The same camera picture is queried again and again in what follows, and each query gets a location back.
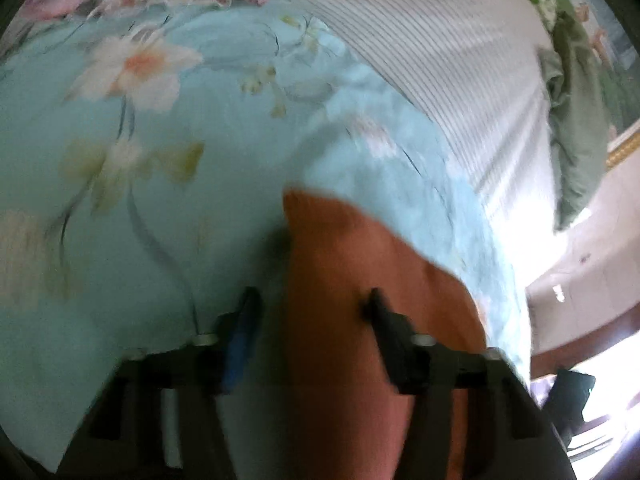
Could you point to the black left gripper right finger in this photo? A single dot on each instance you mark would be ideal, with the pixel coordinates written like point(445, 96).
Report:
point(465, 404)

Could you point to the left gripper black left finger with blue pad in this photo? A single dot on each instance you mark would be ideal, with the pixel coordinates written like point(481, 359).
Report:
point(157, 416)

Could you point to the light blue floral sheet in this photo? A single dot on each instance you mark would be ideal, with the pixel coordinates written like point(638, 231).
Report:
point(143, 161)

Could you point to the green pillow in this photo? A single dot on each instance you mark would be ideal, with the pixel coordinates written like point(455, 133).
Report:
point(577, 116)

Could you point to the gold framed landscape picture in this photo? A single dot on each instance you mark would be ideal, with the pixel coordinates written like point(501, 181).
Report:
point(613, 30)

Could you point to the striped white pillow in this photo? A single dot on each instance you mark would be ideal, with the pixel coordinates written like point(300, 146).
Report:
point(473, 67)

